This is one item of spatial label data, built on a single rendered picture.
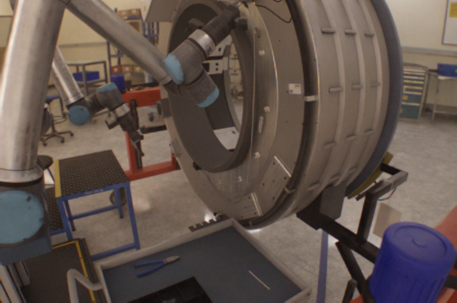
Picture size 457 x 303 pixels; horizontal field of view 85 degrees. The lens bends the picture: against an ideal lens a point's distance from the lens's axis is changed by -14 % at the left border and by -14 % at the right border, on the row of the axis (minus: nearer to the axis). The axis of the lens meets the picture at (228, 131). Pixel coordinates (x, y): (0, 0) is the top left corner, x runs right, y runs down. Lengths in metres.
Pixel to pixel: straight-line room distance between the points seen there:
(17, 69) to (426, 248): 0.84
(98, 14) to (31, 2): 0.25
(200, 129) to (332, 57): 1.02
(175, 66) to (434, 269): 0.78
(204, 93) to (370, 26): 0.65
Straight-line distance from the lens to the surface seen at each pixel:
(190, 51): 0.90
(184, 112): 1.75
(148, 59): 0.98
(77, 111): 1.30
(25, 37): 0.73
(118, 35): 0.94
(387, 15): 1.23
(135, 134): 1.45
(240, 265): 1.05
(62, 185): 1.85
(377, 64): 1.13
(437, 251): 0.52
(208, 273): 1.02
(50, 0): 0.74
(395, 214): 1.24
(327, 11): 0.98
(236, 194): 1.34
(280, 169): 1.02
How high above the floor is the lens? 1.40
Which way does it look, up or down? 19 degrees down
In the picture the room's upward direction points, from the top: straight up
